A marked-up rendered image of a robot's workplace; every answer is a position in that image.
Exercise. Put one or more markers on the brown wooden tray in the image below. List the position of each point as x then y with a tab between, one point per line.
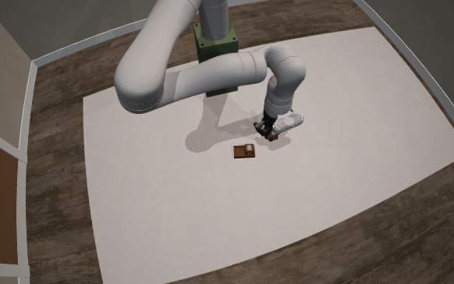
239	152

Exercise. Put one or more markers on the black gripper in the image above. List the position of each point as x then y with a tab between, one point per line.
267	121

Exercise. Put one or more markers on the brown calendar cube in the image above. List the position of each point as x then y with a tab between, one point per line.
274	136
249	149

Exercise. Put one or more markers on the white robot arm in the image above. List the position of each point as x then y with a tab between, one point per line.
140	75

